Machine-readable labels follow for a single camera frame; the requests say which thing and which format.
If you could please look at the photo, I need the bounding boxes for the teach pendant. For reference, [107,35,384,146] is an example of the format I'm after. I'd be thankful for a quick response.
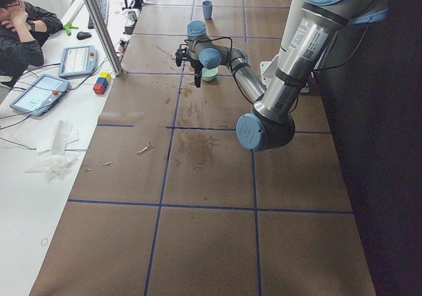
[10,74,70,117]
[58,45,97,79]

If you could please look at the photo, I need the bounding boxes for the black keyboard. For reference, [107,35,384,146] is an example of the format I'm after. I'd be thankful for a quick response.
[87,0,109,29]

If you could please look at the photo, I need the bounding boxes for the yellow cube block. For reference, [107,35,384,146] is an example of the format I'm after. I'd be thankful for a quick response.
[99,72,111,83]

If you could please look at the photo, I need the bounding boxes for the crumpled white tissue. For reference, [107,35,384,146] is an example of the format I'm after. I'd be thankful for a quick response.
[24,120,78,183]

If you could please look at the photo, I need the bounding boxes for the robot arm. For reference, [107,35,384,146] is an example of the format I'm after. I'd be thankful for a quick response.
[175,0,388,151]

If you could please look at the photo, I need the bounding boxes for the red cube block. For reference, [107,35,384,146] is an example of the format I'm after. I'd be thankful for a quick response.
[93,78,109,95]

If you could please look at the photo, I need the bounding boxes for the teach pendant near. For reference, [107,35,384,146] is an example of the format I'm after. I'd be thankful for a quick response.
[10,74,70,117]

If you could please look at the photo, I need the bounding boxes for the black computer mouse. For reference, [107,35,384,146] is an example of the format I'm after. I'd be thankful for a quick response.
[76,32,92,40]

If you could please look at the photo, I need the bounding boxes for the green plastic clamp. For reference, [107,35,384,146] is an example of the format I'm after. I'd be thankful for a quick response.
[63,22,78,36]

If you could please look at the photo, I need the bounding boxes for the green bowl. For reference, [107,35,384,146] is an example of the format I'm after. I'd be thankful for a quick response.
[201,67,219,82]

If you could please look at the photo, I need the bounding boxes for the teach pendant far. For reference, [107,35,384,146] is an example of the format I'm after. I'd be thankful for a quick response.
[58,45,97,79]

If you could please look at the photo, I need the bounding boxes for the blue-grey cup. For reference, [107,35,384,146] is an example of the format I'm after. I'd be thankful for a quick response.
[202,0,213,20]

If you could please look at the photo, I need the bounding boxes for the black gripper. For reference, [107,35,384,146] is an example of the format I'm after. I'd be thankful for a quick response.
[175,44,201,88]

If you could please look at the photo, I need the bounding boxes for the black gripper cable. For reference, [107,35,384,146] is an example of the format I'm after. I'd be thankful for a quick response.
[184,36,233,59]

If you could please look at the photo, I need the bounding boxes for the brown paper table cover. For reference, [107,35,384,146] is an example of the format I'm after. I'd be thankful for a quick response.
[31,0,375,295]

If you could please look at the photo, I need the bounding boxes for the seated person in black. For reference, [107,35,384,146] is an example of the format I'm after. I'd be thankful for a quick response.
[1,0,63,88]

